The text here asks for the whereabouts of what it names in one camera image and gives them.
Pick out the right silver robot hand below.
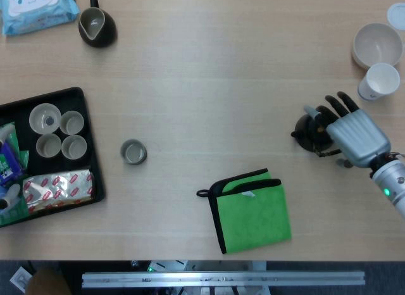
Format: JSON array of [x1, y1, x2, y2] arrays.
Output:
[[303, 91, 390, 168]]

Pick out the white floor socket box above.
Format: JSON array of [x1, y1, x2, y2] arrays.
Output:
[[9, 266, 33, 291]]

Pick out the black plastic tray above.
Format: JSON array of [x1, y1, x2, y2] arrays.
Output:
[[0, 87, 106, 228]]

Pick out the small green tea packet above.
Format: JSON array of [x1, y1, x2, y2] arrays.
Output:
[[18, 150, 30, 175]]

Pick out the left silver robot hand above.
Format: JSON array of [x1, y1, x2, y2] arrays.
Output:
[[0, 123, 22, 211]]

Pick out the orange-brown round stool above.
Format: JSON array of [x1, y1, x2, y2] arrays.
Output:
[[25, 268, 72, 295]]

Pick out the large green tea packet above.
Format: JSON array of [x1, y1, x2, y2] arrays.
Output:
[[0, 195, 31, 228]]

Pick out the green cloth with black trim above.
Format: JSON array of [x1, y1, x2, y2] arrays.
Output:
[[196, 168, 292, 255]]

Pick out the aluminium rail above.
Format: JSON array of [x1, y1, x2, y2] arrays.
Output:
[[81, 270, 366, 289]]

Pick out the grey-green ceramic teacup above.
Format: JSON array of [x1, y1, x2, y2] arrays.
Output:
[[120, 139, 148, 165]]

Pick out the dark ceramic pitcher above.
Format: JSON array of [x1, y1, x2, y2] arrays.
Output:
[[78, 0, 118, 49]]

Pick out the small beige teacup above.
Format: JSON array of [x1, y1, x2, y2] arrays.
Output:
[[61, 134, 88, 160], [59, 110, 85, 135], [35, 133, 62, 159]]

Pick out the blue wet wipes pack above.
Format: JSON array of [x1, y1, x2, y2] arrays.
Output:
[[0, 0, 80, 36]]

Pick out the black teapot with handle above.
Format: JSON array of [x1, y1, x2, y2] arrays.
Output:
[[290, 113, 344, 158]]

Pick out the white plastic lid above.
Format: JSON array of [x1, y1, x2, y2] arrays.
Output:
[[387, 3, 405, 32]]

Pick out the white paper cup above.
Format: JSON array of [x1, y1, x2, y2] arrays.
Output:
[[358, 63, 401, 102]]

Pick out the purple snack pack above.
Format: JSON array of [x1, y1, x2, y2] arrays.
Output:
[[0, 139, 26, 187]]

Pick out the silver foil packet red labels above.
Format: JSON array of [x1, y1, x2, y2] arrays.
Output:
[[22, 168, 95, 213]]

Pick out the wide beige tea bowl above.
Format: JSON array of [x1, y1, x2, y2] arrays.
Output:
[[28, 103, 62, 134]]

